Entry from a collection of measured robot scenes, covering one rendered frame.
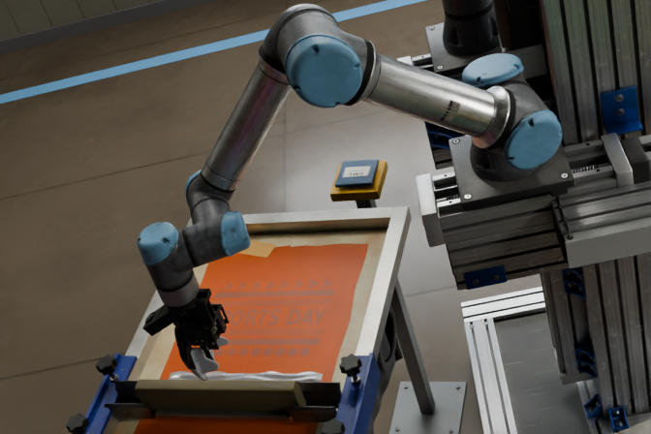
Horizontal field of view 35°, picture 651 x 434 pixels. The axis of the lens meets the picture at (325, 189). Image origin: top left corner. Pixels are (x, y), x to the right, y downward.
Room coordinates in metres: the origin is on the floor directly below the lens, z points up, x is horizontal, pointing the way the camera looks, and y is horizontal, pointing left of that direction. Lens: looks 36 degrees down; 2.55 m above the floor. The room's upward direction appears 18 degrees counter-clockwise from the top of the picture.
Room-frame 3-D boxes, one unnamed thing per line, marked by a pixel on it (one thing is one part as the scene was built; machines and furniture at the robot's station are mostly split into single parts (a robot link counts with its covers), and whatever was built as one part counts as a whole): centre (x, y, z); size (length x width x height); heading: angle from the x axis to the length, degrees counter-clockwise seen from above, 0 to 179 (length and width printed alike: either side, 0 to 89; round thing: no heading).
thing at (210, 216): (1.52, 0.22, 1.41); 0.11 x 0.11 x 0.08; 2
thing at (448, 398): (2.18, -0.09, 0.48); 0.22 x 0.22 x 0.96; 66
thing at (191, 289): (1.51, 0.32, 1.34); 0.08 x 0.08 x 0.05
